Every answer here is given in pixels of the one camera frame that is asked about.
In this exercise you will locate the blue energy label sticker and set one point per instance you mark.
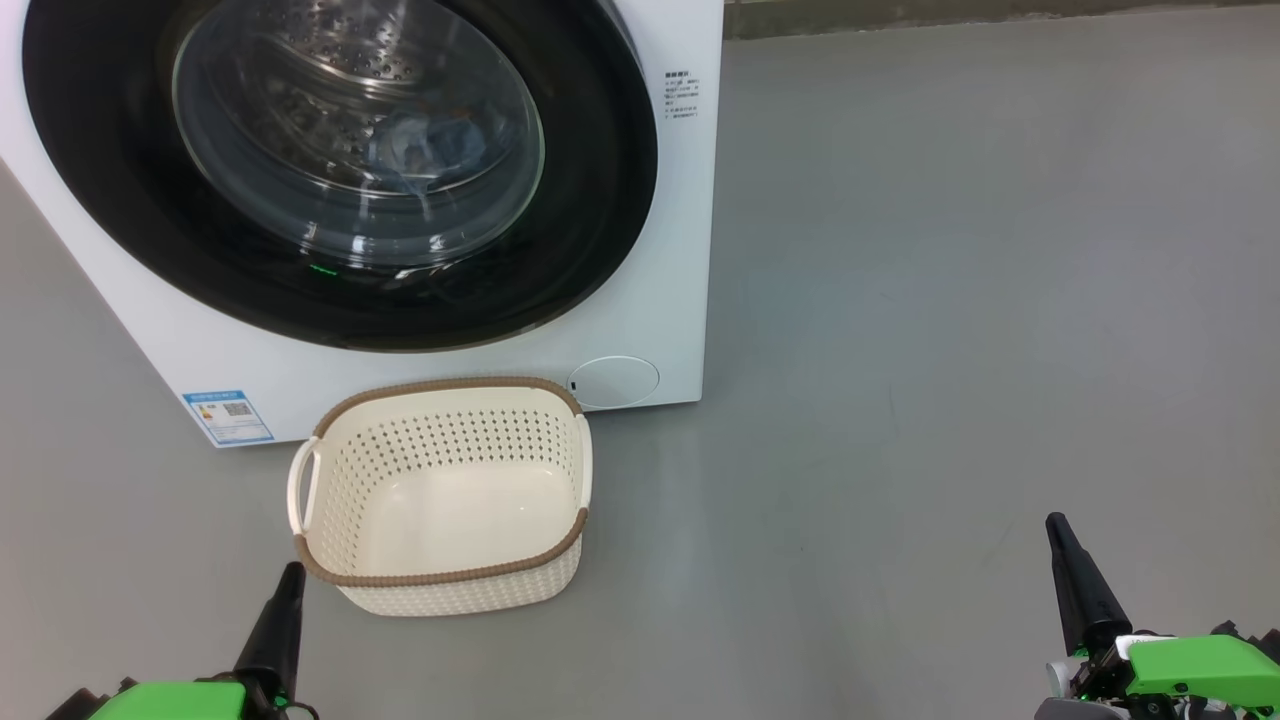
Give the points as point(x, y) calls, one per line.
point(228, 418)

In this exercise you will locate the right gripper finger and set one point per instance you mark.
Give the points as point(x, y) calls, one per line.
point(1085, 600)

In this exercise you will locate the blue cartoon print garment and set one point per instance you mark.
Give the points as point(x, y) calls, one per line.
point(430, 150)

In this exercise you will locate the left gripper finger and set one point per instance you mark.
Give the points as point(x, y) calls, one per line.
point(272, 640)

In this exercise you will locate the round white filter cover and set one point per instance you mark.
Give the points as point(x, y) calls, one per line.
point(615, 382)

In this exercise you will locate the cream perforated laundry basket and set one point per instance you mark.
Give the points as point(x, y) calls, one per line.
point(450, 595)

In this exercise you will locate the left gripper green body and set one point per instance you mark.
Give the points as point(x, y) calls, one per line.
point(170, 702)

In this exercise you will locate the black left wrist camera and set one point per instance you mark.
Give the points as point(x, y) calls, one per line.
point(80, 705)

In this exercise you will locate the stainless steel washing machine drum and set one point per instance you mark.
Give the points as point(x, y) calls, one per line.
point(300, 60)

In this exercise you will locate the round black glass washer door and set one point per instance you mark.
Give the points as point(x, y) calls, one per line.
point(100, 180)

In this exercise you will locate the white front-load washing machine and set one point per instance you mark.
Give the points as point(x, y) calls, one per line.
point(640, 250)

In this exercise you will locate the printed warning text label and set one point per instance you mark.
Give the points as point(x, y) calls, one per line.
point(682, 95)

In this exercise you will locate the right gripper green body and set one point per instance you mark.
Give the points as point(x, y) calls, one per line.
point(1200, 668)

